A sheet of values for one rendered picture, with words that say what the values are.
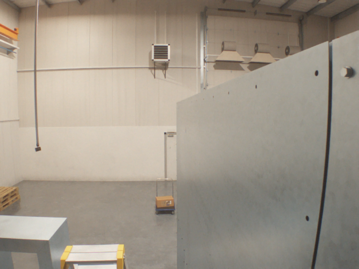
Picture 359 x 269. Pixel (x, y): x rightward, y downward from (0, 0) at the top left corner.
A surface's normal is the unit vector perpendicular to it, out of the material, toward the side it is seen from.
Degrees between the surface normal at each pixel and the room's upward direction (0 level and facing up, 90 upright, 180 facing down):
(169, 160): 90
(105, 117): 90
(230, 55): 81
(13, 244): 90
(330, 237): 90
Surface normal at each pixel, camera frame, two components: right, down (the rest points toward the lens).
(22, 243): 0.08, 0.10
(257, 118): -1.00, 0.01
